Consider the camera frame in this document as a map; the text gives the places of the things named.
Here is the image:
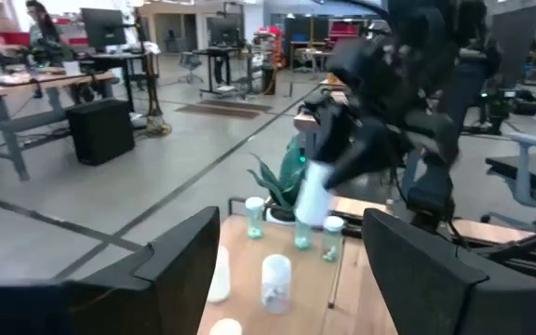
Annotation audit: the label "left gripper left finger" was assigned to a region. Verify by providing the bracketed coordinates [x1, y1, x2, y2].
[65, 206, 221, 335]

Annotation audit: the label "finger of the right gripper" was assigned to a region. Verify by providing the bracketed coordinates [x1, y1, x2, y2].
[326, 148, 390, 190]

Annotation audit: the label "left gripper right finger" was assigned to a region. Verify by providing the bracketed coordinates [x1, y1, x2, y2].
[362, 208, 489, 335]

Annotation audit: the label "white plastic jar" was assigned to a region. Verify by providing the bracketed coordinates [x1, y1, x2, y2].
[294, 160, 337, 228]
[206, 245, 232, 304]

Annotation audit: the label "clear vial with red pill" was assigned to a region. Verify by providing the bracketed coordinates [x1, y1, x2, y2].
[321, 215, 345, 263]

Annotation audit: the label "small green pill bottle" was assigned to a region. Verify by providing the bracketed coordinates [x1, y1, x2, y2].
[294, 218, 314, 251]
[244, 195, 265, 240]

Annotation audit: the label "clear plastic jar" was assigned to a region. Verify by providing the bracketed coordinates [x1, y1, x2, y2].
[261, 253, 292, 315]

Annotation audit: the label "wooden shelf black legs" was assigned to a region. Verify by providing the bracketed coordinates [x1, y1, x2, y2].
[196, 196, 361, 335]

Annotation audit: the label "green snake plant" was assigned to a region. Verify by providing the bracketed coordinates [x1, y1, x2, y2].
[248, 137, 306, 210]

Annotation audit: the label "white plant pot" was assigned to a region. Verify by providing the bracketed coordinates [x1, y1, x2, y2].
[264, 204, 297, 228]

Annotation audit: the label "red striped floor mat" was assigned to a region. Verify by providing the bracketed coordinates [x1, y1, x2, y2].
[174, 99, 274, 121]

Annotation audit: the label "grey office chair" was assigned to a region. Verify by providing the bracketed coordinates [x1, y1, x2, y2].
[480, 132, 536, 227]

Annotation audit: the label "black cabinet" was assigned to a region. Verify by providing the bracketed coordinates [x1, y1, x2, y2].
[65, 98, 136, 168]

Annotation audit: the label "wooden desk grey legs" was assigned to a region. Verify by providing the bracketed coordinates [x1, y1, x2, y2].
[0, 68, 116, 182]

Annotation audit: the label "black computer monitor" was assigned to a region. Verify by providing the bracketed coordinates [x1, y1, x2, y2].
[80, 7, 127, 47]

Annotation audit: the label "person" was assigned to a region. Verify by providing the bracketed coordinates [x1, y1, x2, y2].
[24, 0, 63, 67]

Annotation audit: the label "yellow cable coil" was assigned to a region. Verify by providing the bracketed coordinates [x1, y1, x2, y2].
[144, 109, 172, 139]

